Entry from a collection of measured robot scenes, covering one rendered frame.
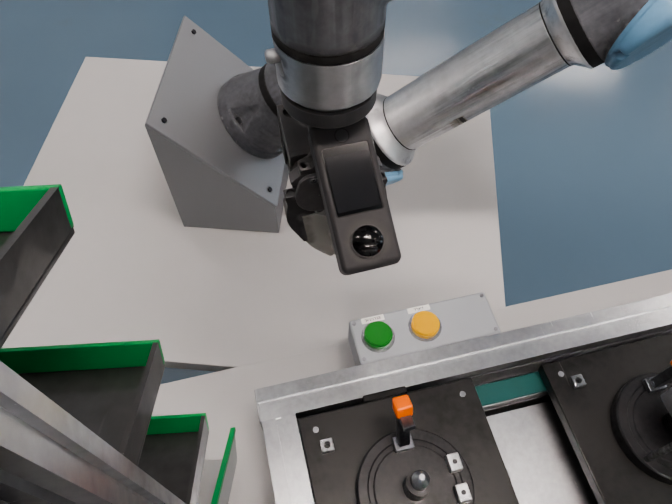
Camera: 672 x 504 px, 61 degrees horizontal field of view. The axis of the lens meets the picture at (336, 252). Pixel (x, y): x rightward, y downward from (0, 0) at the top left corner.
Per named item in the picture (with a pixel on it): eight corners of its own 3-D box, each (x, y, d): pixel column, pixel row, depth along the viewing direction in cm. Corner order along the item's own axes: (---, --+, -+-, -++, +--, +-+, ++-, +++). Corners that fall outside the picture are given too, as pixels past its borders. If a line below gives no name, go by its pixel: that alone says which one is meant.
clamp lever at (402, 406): (393, 437, 71) (391, 396, 67) (408, 433, 71) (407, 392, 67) (402, 462, 68) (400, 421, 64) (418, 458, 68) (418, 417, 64)
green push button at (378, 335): (360, 329, 84) (361, 323, 82) (387, 323, 84) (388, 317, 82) (367, 355, 82) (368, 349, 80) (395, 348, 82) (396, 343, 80)
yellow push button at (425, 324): (406, 319, 84) (408, 313, 83) (432, 313, 85) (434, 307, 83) (415, 344, 82) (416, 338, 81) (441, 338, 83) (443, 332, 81)
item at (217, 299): (90, 66, 132) (85, 56, 130) (484, 90, 128) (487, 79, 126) (-44, 350, 95) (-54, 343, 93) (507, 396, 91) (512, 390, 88)
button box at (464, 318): (347, 337, 89) (348, 319, 83) (476, 308, 91) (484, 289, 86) (359, 380, 85) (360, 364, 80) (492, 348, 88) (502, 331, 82)
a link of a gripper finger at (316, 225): (324, 216, 62) (322, 158, 54) (337, 262, 58) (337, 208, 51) (295, 222, 61) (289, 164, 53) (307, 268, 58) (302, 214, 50)
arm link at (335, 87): (398, 56, 37) (272, 77, 36) (393, 110, 41) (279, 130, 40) (368, -12, 41) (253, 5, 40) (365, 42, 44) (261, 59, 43)
